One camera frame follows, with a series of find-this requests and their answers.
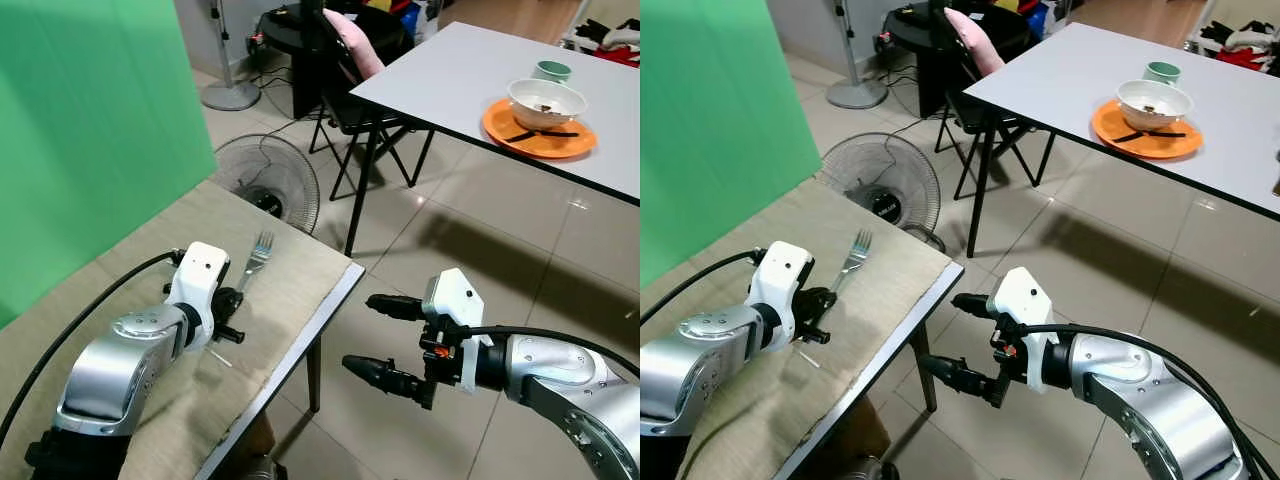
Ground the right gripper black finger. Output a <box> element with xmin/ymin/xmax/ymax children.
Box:
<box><xmin>341</xmin><ymin>354</ymin><xmax>437</xmax><ymax>412</ymax></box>
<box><xmin>949</xmin><ymin>291</ymin><xmax>994</xmax><ymax>322</ymax></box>
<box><xmin>364</xmin><ymin>293</ymin><xmax>428</xmax><ymax>324</ymax></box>
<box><xmin>917</xmin><ymin>354</ymin><xmax>1007</xmax><ymax>410</ymax></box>

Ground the silver metal fork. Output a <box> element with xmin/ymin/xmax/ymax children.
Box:
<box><xmin>827</xmin><ymin>230</ymin><xmax>874</xmax><ymax>297</ymax></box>
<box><xmin>234</xmin><ymin>231</ymin><xmax>277</xmax><ymax>297</ymax></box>

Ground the beige table mat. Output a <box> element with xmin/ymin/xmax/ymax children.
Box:
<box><xmin>0</xmin><ymin>179</ymin><xmax>354</xmax><ymax>480</ymax></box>
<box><xmin>640</xmin><ymin>177</ymin><xmax>952</xmax><ymax>480</ymax></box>

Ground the grey-edged table with mat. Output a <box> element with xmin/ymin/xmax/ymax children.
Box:
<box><xmin>0</xmin><ymin>179</ymin><xmax>367</xmax><ymax>480</ymax></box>
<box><xmin>640</xmin><ymin>177</ymin><xmax>967</xmax><ymax>480</ymax></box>

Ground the black floor fan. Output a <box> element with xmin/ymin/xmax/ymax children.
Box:
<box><xmin>212</xmin><ymin>132</ymin><xmax>322</xmax><ymax>237</ymax></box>
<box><xmin>819</xmin><ymin>131</ymin><xmax>945</xmax><ymax>253</ymax></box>

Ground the black folding chair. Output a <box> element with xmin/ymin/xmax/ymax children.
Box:
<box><xmin>925</xmin><ymin>0</ymin><xmax>1053</xmax><ymax>203</ymax></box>
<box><xmin>305</xmin><ymin>0</ymin><xmax>437</xmax><ymax>203</ymax></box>

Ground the green screen panel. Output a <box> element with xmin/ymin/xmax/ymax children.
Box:
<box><xmin>0</xmin><ymin>0</ymin><xmax>218</xmax><ymax>331</ymax></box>
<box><xmin>640</xmin><ymin>0</ymin><xmax>824</xmax><ymax>292</ymax></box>

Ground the orange plate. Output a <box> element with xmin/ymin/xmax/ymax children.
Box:
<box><xmin>480</xmin><ymin>96</ymin><xmax>599</xmax><ymax>160</ymax></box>
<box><xmin>1090</xmin><ymin>96</ymin><xmax>1205</xmax><ymax>161</ymax></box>

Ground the white table with black legs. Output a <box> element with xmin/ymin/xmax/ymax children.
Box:
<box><xmin>962</xmin><ymin>21</ymin><xmax>1280</xmax><ymax>261</ymax></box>
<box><xmin>342</xmin><ymin>21</ymin><xmax>641</xmax><ymax>259</ymax></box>

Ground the white bowl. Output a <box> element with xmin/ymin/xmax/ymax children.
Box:
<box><xmin>506</xmin><ymin>78</ymin><xmax>589</xmax><ymax>132</ymax></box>
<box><xmin>1116</xmin><ymin>79</ymin><xmax>1195</xmax><ymax>133</ymax></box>

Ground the black round side table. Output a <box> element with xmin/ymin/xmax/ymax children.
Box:
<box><xmin>879</xmin><ymin>4</ymin><xmax>953</xmax><ymax>120</ymax></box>
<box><xmin>253</xmin><ymin>4</ymin><xmax>333</xmax><ymax>121</ymax></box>

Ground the pink cushion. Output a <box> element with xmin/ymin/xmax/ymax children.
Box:
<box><xmin>321</xmin><ymin>8</ymin><xmax>387</xmax><ymax>82</ymax></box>
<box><xmin>944</xmin><ymin>8</ymin><xmax>1007</xmax><ymax>80</ymax></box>

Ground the red and black clothes pile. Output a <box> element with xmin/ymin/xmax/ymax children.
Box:
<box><xmin>1193</xmin><ymin>17</ymin><xmax>1280</xmax><ymax>73</ymax></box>
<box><xmin>560</xmin><ymin>17</ymin><xmax>641</xmax><ymax>68</ymax></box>

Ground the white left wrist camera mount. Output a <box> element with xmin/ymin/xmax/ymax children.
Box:
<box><xmin>164</xmin><ymin>241</ymin><xmax>232</xmax><ymax>352</ymax></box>
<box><xmin>745</xmin><ymin>240</ymin><xmax>814</xmax><ymax>352</ymax></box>

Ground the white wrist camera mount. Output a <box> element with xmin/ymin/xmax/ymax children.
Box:
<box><xmin>421</xmin><ymin>268</ymin><xmax>488</xmax><ymax>393</ymax></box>
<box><xmin>985</xmin><ymin>266</ymin><xmax>1055</xmax><ymax>394</ymax></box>
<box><xmin>164</xmin><ymin>241</ymin><xmax>232</xmax><ymax>352</ymax></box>
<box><xmin>745</xmin><ymin>240</ymin><xmax>814</xmax><ymax>352</ymax></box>

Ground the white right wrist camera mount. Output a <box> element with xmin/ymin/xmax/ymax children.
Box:
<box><xmin>421</xmin><ymin>268</ymin><xmax>488</xmax><ymax>393</ymax></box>
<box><xmin>985</xmin><ymin>266</ymin><xmax>1055</xmax><ymax>394</ymax></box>

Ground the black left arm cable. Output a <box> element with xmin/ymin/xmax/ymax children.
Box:
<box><xmin>0</xmin><ymin>249</ymin><xmax>187</xmax><ymax>443</ymax></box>
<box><xmin>640</xmin><ymin>249</ymin><xmax>767</xmax><ymax>327</ymax></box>

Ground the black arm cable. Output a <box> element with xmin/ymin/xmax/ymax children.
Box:
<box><xmin>640</xmin><ymin>249</ymin><xmax>767</xmax><ymax>327</ymax></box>
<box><xmin>0</xmin><ymin>249</ymin><xmax>187</xmax><ymax>443</ymax></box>
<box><xmin>1018</xmin><ymin>321</ymin><xmax>1267</xmax><ymax>480</ymax></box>

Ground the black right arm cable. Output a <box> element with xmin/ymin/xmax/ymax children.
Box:
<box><xmin>1018</xmin><ymin>321</ymin><xmax>1267</xmax><ymax>480</ymax></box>

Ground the grey pedestal fan stand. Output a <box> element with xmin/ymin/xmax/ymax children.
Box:
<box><xmin>825</xmin><ymin>0</ymin><xmax>890</xmax><ymax>111</ymax></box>
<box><xmin>200</xmin><ymin>0</ymin><xmax>264</xmax><ymax>112</ymax></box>

